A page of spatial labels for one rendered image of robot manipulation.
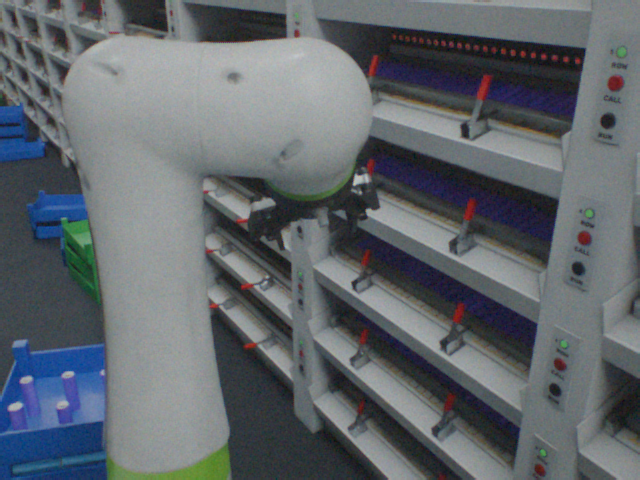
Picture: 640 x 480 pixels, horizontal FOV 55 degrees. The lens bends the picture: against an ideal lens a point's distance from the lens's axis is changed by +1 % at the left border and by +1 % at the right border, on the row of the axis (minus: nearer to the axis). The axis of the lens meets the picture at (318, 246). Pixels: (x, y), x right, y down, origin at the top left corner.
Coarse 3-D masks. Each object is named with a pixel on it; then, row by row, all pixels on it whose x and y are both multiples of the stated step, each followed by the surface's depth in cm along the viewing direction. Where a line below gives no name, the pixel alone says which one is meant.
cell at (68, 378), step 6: (66, 372) 95; (72, 372) 95; (66, 378) 94; (72, 378) 94; (66, 384) 94; (72, 384) 94; (66, 390) 95; (72, 390) 95; (66, 396) 95; (72, 396) 95; (78, 396) 96; (72, 402) 96; (78, 402) 96; (72, 408) 96; (78, 408) 97
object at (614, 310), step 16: (624, 288) 78; (608, 304) 77; (624, 304) 80; (608, 320) 79; (624, 320) 81; (608, 336) 79; (624, 336) 79; (608, 352) 80; (624, 352) 78; (624, 368) 79
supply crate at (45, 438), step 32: (32, 352) 102; (64, 352) 103; (96, 352) 104; (96, 384) 102; (0, 416) 90; (96, 416) 95; (0, 448) 85; (32, 448) 86; (64, 448) 87; (96, 448) 89
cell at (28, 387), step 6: (24, 378) 93; (30, 378) 94; (24, 384) 93; (30, 384) 93; (24, 390) 93; (30, 390) 93; (24, 396) 94; (30, 396) 94; (36, 396) 95; (30, 402) 94; (36, 402) 95; (30, 408) 94; (36, 408) 95; (30, 414) 95; (36, 414) 95
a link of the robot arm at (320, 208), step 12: (264, 180) 56; (348, 180) 56; (276, 192) 56; (336, 192) 56; (348, 192) 60; (288, 204) 57; (300, 204) 56; (312, 204) 56; (324, 204) 57; (336, 204) 59; (324, 216) 58
